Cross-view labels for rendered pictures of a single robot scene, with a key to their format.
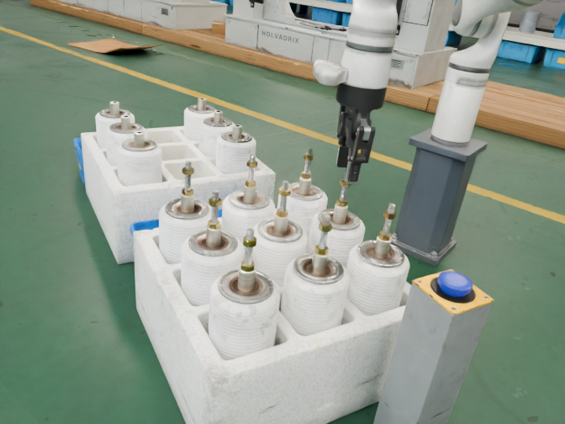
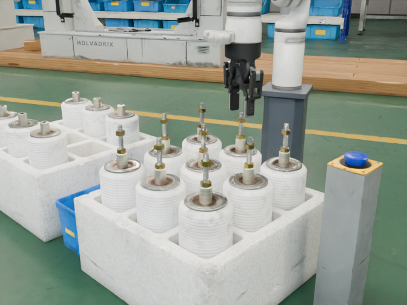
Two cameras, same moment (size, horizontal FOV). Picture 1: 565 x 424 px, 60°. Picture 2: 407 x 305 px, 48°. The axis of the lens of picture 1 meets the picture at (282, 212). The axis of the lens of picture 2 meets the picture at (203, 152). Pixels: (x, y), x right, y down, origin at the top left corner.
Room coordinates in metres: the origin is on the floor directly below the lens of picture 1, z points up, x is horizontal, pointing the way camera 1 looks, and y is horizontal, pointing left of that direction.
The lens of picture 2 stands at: (-0.15, 0.22, 0.60)
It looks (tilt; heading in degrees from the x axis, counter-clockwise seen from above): 20 degrees down; 346
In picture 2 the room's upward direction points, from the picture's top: straight up
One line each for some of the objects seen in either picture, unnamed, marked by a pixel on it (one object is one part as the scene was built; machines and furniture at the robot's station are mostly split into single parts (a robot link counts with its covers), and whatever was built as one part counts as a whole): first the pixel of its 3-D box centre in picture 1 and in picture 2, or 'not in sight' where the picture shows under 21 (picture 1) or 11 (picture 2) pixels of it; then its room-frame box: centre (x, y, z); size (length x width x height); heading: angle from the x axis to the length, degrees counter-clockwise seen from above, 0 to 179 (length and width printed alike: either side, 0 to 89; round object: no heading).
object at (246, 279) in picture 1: (246, 278); (205, 194); (0.54, 0.04, 0.26); 0.02 x 0.02 x 0.03
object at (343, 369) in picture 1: (271, 308); (203, 233); (0.70, 0.00, 0.09); 0.39 x 0.39 x 0.18; 32
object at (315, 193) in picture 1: (303, 192); (201, 139); (0.86, -0.04, 0.25); 0.08 x 0.08 x 0.01
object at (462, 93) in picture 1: (458, 105); (287, 59); (1.15, -0.38, 0.39); 0.09 x 0.09 x 0.17; 55
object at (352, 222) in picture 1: (339, 219); (240, 150); (0.77, -0.10, 0.25); 0.08 x 0.08 x 0.01
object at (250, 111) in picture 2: (356, 168); (252, 104); (0.72, -0.11, 0.37); 0.03 x 0.01 x 0.05; 9
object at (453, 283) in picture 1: (453, 286); (355, 160); (0.50, -0.22, 0.32); 0.04 x 0.04 x 0.02
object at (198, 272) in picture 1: (211, 290); (162, 224); (0.64, 0.10, 0.16); 0.10 x 0.10 x 0.18
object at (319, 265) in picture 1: (319, 262); (248, 175); (0.60, -0.06, 0.26); 0.02 x 0.02 x 0.03
